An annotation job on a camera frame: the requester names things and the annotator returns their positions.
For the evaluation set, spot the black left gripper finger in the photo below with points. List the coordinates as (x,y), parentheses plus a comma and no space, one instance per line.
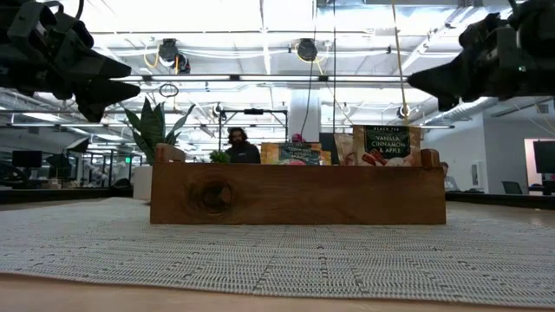
(99,69)
(104,97)

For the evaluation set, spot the beige tea packet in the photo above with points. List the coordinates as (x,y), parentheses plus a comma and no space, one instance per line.
(344,151)
(386,143)

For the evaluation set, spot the orange tea packet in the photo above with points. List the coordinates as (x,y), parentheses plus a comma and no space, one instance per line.
(299,154)

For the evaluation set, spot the wooden three-compartment tray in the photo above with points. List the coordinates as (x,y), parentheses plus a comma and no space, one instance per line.
(303,195)

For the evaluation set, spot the snake plant in white pot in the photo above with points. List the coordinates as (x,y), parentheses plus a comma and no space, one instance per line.
(152,130)

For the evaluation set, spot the person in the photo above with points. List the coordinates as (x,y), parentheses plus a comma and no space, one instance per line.
(243,154)
(297,138)
(448,180)

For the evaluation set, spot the black office chair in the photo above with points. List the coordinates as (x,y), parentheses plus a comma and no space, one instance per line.
(511,187)

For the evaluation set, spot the small green plant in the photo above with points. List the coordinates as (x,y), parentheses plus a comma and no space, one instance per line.
(220,156)

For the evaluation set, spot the ceiling strip light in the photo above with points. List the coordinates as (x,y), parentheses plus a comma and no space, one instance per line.
(277,78)

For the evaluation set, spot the grey woven mat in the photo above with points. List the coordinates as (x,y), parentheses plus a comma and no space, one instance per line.
(277,260)

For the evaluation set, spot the silver ventilation duct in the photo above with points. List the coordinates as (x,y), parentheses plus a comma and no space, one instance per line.
(477,108)

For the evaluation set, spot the black aluminium table frame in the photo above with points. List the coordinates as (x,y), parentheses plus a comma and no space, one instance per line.
(65,196)

